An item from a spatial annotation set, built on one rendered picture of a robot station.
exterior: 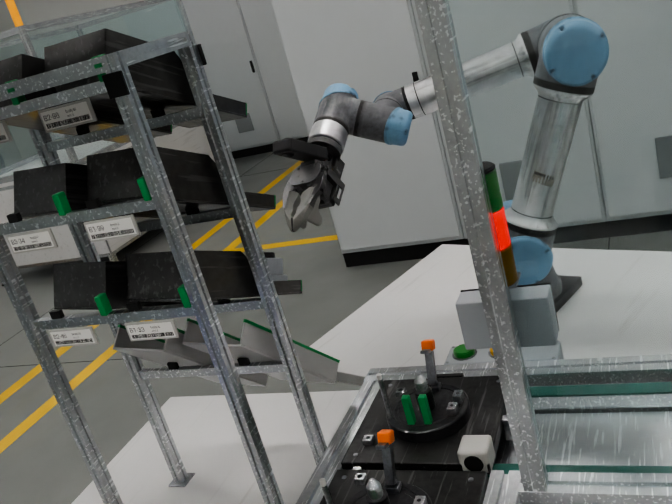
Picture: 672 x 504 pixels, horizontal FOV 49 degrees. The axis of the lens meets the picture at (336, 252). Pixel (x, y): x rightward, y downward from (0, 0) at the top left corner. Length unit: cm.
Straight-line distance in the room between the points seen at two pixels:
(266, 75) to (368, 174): 475
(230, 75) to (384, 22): 521
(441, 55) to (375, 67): 340
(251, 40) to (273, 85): 57
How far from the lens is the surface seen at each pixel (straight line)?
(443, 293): 196
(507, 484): 112
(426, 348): 128
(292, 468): 145
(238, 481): 148
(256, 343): 122
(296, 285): 129
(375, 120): 151
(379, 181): 442
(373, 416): 131
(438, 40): 86
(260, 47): 900
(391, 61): 422
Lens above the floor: 166
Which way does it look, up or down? 19 degrees down
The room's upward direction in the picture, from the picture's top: 16 degrees counter-clockwise
